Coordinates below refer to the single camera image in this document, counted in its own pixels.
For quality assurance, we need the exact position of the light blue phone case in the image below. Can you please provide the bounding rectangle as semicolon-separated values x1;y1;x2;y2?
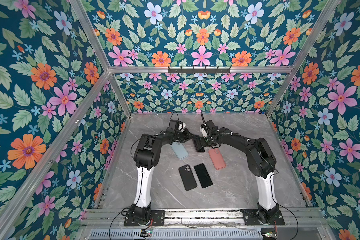
171;142;189;160

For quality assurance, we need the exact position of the purple edged smartphone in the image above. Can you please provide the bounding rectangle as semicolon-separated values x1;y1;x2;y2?
194;138;205;153

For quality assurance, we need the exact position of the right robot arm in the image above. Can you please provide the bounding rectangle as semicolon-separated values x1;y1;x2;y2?
200;120;278;211

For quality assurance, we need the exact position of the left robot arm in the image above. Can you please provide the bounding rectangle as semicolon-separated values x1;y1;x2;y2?
132;120;205;210

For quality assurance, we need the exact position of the pink phone case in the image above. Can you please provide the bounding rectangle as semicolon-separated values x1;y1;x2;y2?
208;148;227;170

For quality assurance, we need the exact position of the black phone case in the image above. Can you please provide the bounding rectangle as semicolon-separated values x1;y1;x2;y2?
179;165;197;191

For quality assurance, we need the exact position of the black smartphone face up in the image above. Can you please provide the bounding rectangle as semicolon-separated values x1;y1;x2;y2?
194;164;213;189

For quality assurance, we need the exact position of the metal hook rail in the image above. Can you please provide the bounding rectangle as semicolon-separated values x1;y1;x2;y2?
167;66;231;75

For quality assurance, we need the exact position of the aluminium front rail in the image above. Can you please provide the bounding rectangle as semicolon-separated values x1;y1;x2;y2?
77;207;331;230

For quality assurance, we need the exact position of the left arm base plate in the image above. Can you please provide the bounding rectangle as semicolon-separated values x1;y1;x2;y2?
124;210;166;227

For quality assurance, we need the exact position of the aluminium frame post left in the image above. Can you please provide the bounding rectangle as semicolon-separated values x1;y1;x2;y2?
0;71;110;240

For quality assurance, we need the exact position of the aluminium frame post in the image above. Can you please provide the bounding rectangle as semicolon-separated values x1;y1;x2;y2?
0;71;110;240
266;0;341;119

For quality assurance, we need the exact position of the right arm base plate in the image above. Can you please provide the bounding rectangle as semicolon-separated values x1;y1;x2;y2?
240;208;286;226

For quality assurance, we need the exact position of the white vented cable duct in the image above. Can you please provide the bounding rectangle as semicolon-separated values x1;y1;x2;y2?
88;228;263;240

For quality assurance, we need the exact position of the aluminium frame post right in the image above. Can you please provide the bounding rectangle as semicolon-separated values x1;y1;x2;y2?
266;0;341;119

